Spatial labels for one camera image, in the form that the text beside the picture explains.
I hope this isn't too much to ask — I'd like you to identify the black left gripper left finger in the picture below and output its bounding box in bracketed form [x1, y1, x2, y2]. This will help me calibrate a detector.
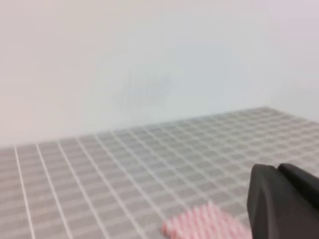
[247, 164, 319, 239]

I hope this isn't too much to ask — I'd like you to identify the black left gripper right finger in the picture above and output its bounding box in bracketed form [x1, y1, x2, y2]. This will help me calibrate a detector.
[278, 163, 319, 189]

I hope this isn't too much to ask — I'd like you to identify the pink wavy striped towel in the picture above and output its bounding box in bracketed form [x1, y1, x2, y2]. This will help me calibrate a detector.
[162, 202, 252, 239]

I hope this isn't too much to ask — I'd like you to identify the grey grid tablecloth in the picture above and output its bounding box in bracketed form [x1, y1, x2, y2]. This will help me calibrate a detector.
[0, 108, 319, 239]

